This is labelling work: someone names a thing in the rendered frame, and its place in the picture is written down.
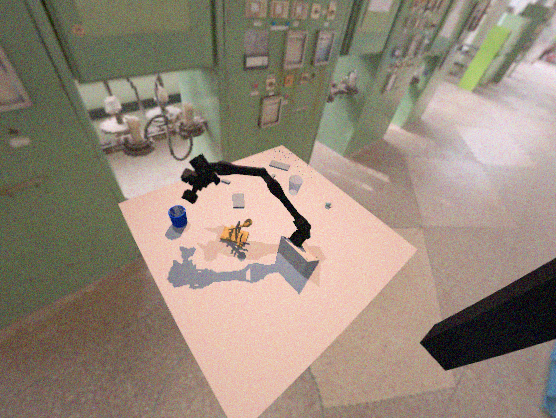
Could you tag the blue mug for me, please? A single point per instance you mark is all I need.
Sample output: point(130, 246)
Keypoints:
point(178, 216)

